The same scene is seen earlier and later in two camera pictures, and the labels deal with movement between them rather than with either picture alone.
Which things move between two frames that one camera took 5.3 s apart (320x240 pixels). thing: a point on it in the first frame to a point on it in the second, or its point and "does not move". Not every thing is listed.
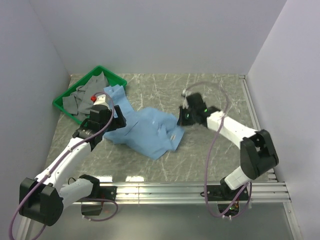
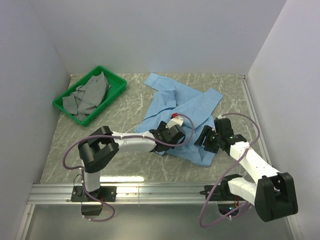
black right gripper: [183, 121] to [207, 131]
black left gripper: [117, 122] to [162, 127]
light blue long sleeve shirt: [152, 131] to [196, 110]
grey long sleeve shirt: [79, 102] does not move
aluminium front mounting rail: [261, 192] does not move
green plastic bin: [112, 79] does not move
